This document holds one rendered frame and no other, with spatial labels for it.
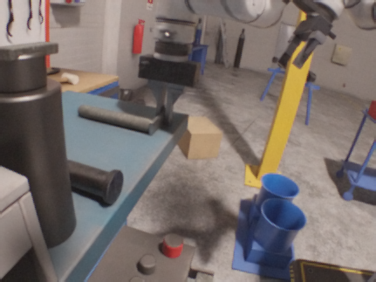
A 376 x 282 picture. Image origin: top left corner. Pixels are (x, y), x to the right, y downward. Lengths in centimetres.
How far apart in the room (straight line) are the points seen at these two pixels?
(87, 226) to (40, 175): 11
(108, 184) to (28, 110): 15
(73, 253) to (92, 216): 6
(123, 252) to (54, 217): 12
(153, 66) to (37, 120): 37
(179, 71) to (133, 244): 35
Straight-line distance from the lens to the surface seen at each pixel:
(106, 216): 32
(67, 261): 29
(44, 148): 22
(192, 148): 249
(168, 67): 53
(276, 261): 168
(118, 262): 34
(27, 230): 20
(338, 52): 1069
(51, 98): 21
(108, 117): 55
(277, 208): 169
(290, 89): 214
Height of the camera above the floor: 129
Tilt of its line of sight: 26 degrees down
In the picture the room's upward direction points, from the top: 9 degrees clockwise
